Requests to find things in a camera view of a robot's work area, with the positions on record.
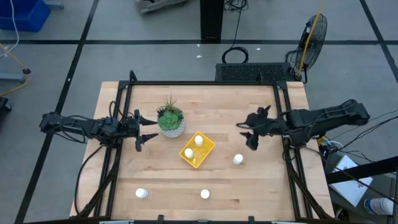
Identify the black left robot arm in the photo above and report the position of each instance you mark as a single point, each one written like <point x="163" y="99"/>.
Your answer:
<point x="77" y="126"/>

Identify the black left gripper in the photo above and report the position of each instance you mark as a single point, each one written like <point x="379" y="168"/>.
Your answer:
<point x="130" y="127"/>

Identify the blue plastic bin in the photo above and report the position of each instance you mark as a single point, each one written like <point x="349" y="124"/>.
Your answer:
<point x="25" y="15"/>

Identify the white laptop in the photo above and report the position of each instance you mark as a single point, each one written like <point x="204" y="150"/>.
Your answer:
<point x="354" y="189"/>

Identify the black floor fan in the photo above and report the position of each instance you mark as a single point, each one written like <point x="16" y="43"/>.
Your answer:
<point x="314" y="40"/>

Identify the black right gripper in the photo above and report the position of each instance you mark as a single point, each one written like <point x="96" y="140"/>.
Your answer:
<point x="267" y="126"/>

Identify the grey floor object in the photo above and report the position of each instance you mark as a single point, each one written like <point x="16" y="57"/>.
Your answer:
<point x="158" y="4"/>

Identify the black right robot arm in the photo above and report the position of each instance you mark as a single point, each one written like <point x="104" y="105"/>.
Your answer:
<point x="329" y="116"/>

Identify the grey stand base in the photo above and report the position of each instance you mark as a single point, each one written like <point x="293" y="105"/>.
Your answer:
<point x="12" y="77"/>

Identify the yellow plastic basket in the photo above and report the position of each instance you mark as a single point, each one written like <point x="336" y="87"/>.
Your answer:
<point x="202" y="152"/>

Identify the black metal table frame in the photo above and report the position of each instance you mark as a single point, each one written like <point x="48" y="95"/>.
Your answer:
<point x="202" y="83"/>

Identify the black metal bar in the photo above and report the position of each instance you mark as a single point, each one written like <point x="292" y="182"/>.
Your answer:
<point x="357" y="171"/>

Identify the potted green succulent plant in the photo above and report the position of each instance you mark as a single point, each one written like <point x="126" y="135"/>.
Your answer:
<point x="169" y="121"/>

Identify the black perforated metal case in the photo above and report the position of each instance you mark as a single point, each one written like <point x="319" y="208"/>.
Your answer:
<point x="252" y="72"/>

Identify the person's white shoe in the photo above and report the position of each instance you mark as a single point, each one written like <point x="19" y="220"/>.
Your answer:
<point x="379" y="206"/>

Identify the black floor object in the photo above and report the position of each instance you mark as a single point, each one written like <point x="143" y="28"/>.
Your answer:
<point x="4" y="104"/>

